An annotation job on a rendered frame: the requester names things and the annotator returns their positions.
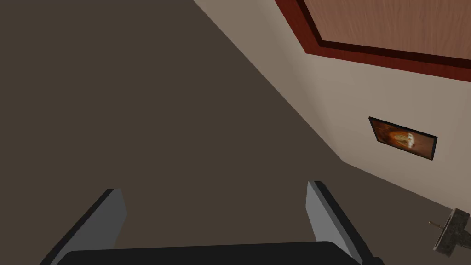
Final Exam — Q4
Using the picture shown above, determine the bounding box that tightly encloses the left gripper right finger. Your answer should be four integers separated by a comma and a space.
305, 180, 376, 265

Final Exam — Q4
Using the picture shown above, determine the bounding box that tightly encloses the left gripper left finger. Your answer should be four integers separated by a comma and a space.
40, 188, 128, 265

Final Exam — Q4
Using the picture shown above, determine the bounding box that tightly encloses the brown wooden door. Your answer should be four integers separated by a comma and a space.
304, 0, 471, 60

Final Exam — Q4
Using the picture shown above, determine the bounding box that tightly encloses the grey stone ceiling lamp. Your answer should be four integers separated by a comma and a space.
428, 207, 471, 257

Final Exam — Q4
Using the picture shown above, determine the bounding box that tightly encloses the framed orange wall picture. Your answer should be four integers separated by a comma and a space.
368, 116, 438, 161

